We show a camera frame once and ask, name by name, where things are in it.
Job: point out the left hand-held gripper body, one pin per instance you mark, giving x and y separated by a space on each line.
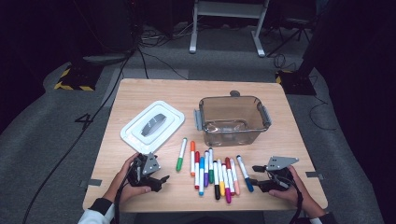
151 165

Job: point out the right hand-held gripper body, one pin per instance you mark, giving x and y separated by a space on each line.
280 162

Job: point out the dark blue marker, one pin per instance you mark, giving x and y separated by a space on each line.
249 185

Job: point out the pink marker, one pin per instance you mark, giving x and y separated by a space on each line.
237 188

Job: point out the light green marker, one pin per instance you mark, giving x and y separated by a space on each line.
179 163

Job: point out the dark red marker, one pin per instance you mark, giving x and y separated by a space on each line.
228 161

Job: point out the magenta marker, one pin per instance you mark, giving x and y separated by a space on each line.
228 196

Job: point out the yellow marker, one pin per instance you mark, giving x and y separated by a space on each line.
222 189

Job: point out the black marker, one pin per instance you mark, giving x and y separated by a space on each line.
217 191

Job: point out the light blue marker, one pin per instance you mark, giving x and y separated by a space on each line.
201 161

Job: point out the orange marker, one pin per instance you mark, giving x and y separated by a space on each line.
192 146

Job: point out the clear plastic storage box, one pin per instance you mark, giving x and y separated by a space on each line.
232 124

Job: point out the person's right hand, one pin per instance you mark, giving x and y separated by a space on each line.
292 194

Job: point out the person's left hand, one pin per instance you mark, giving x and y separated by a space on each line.
109 194

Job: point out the grey tape piece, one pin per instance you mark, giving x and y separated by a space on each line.
93 182
314 175

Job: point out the grey round table grommet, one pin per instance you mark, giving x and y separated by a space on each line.
234 92

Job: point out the black hazard-striped stand base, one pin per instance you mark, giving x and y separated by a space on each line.
81 77
295 84

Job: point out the grey flat stand foot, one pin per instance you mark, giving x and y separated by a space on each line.
106 59

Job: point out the black tripod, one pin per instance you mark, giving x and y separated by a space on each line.
299 27

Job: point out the white metal stand frame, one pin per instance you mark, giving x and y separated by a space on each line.
229 9

